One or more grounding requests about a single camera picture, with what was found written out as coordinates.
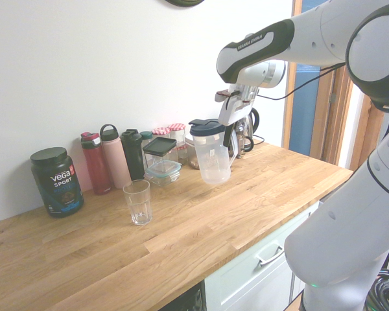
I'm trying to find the black shaker bottle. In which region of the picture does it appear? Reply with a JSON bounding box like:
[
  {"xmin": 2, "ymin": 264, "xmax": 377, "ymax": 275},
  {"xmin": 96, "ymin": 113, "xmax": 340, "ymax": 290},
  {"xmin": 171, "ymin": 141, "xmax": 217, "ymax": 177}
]
[{"xmin": 120, "ymin": 128, "xmax": 147, "ymax": 181}]

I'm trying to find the glass french press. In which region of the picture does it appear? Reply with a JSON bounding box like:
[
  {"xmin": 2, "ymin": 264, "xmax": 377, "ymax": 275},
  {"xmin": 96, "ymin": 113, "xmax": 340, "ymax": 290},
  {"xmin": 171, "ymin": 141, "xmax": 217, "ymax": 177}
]
[{"xmin": 231, "ymin": 106, "xmax": 261, "ymax": 160}]

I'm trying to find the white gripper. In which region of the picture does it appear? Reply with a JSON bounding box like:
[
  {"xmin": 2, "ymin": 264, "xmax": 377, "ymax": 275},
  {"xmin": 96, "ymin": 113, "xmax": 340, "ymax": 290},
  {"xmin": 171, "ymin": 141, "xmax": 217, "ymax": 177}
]
[{"xmin": 218, "ymin": 83, "xmax": 256, "ymax": 148}]

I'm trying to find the dark round wall object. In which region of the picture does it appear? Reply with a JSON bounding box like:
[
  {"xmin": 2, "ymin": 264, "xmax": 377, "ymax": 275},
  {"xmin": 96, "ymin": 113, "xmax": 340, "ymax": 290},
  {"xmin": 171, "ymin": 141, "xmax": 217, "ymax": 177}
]
[{"xmin": 163, "ymin": 0, "xmax": 206, "ymax": 7}]

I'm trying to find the dark red water bottle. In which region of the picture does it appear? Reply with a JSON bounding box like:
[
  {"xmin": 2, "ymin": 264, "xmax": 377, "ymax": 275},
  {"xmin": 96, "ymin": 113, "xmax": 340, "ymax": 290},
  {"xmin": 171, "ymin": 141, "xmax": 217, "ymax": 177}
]
[{"xmin": 80, "ymin": 132, "xmax": 113, "ymax": 196}]

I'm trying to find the white cabinet drawer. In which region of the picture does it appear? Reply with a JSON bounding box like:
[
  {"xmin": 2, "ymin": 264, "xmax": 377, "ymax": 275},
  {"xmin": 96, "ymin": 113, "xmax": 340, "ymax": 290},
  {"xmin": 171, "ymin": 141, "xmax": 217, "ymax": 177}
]
[{"xmin": 203, "ymin": 200, "xmax": 322, "ymax": 311}]

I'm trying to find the jar with green lid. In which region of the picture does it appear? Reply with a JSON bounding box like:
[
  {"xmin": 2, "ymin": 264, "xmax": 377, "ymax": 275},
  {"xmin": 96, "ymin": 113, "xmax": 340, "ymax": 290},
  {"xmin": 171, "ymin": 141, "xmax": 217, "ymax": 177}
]
[{"xmin": 139, "ymin": 130, "xmax": 154, "ymax": 153}]

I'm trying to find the glass container with teal lid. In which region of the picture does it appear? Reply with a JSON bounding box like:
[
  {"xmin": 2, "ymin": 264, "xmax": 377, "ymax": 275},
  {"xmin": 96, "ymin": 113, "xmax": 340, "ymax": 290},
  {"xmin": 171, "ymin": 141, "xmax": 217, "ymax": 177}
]
[{"xmin": 143, "ymin": 161, "xmax": 183, "ymax": 189}]

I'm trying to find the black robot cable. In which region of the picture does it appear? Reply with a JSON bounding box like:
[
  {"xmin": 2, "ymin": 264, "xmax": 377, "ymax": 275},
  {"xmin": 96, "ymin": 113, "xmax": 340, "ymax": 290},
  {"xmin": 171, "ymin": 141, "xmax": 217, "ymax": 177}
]
[{"xmin": 254, "ymin": 62, "xmax": 348, "ymax": 102}]

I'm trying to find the clear pitcher with blue lid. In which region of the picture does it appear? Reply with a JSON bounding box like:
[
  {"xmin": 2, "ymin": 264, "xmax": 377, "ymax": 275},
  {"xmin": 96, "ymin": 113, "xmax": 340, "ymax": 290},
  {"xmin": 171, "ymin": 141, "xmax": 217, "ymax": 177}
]
[{"xmin": 188, "ymin": 118, "xmax": 239, "ymax": 186}]

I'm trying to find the metal drawer handle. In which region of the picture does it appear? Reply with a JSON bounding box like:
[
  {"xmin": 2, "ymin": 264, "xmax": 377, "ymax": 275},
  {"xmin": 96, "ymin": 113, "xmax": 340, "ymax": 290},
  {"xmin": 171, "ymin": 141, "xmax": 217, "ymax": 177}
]
[{"xmin": 255, "ymin": 244, "xmax": 286, "ymax": 268}]

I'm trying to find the wooden door frame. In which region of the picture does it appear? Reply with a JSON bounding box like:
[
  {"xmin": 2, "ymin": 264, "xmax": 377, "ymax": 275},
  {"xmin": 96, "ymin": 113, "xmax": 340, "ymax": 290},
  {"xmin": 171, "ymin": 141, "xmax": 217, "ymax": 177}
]
[{"xmin": 281, "ymin": 0, "xmax": 387, "ymax": 173}]

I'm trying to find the square container with black lid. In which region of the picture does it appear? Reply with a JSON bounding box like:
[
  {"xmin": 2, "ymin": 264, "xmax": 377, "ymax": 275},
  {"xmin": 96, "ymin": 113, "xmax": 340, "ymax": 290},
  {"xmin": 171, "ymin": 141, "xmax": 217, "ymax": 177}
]
[{"xmin": 142, "ymin": 136, "xmax": 180, "ymax": 172}]

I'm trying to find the black dishwasher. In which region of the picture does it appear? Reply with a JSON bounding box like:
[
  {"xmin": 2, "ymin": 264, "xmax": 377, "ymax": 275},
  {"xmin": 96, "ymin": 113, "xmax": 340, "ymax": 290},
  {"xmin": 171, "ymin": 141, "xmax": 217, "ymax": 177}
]
[{"xmin": 155, "ymin": 280, "xmax": 207, "ymax": 311}]

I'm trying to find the clear drinking glass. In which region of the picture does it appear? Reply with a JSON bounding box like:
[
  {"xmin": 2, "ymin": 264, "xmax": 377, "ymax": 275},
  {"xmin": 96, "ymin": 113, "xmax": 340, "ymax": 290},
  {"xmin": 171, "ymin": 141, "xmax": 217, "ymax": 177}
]
[{"xmin": 122, "ymin": 179, "xmax": 154, "ymax": 227}]

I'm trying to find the jar with red checkered lid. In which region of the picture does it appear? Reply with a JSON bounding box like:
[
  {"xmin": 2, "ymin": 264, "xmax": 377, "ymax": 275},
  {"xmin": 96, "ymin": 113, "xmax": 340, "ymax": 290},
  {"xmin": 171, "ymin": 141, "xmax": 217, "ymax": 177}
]
[
  {"xmin": 151, "ymin": 127, "xmax": 172, "ymax": 141},
  {"xmin": 167, "ymin": 122, "xmax": 187, "ymax": 147},
  {"xmin": 175, "ymin": 145, "xmax": 189, "ymax": 167}
]

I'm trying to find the blue door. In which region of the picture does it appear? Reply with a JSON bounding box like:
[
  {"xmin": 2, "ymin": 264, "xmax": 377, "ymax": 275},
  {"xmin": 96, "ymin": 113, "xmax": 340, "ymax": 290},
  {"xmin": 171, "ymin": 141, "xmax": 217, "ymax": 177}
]
[{"xmin": 288, "ymin": 0, "xmax": 329, "ymax": 160}]

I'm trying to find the black floor cable coil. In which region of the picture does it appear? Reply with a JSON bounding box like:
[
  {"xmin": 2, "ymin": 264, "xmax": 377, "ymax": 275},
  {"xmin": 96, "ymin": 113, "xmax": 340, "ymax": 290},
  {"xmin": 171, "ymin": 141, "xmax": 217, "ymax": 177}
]
[{"xmin": 365, "ymin": 268, "xmax": 389, "ymax": 311}]

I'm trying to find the pink water bottle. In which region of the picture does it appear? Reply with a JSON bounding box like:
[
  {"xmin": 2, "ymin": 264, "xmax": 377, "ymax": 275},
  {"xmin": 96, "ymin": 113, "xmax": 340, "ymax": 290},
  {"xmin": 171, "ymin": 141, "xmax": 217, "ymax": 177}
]
[{"xmin": 99, "ymin": 124, "xmax": 133, "ymax": 190}]

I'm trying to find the black Vega protein tub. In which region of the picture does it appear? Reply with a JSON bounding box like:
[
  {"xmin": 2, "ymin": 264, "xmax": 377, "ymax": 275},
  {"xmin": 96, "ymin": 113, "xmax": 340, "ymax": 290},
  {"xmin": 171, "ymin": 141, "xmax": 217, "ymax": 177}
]
[{"xmin": 29, "ymin": 146, "xmax": 86, "ymax": 219}]

